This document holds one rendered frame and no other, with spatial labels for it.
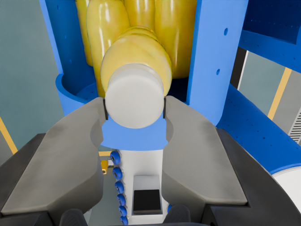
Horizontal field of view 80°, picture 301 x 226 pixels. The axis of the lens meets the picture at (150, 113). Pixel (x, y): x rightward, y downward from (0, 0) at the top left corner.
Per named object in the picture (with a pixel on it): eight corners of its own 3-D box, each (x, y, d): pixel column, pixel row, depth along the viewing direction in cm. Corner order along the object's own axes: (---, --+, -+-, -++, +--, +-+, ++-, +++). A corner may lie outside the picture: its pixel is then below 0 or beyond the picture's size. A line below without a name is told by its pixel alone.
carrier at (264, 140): (200, 113, 148) (233, 95, 141) (259, 224, 73) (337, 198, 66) (183, 86, 136) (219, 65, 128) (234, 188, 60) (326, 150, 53)
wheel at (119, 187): (120, 196, 67) (125, 193, 68) (119, 189, 64) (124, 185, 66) (114, 188, 70) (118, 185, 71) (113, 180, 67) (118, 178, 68)
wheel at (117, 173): (118, 183, 63) (123, 180, 64) (117, 174, 61) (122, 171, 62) (112, 175, 66) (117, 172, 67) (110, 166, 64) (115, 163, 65)
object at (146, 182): (133, 180, 71) (131, 219, 58) (133, 172, 69) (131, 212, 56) (159, 179, 71) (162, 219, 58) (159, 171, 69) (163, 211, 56)
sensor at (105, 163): (102, 164, 70) (100, 175, 66) (101, 159, 69) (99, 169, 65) (122, 164, 71) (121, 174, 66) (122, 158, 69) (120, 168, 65)
